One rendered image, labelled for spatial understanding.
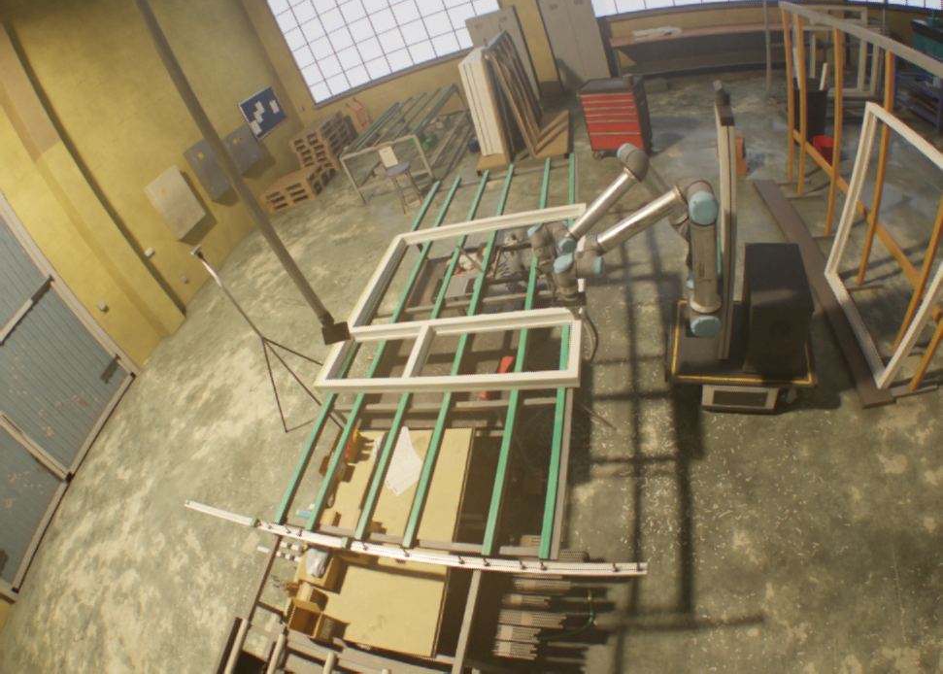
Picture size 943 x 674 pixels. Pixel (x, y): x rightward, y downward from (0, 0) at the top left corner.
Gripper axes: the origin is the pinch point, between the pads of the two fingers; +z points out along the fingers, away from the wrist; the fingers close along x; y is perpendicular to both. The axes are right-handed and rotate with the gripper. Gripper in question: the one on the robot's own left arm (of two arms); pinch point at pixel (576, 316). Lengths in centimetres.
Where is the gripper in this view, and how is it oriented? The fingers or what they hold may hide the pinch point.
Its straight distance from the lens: 223.1
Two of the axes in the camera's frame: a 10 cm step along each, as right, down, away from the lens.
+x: 9.2, -0.9, -3.7
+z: 3.2, 7.1, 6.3
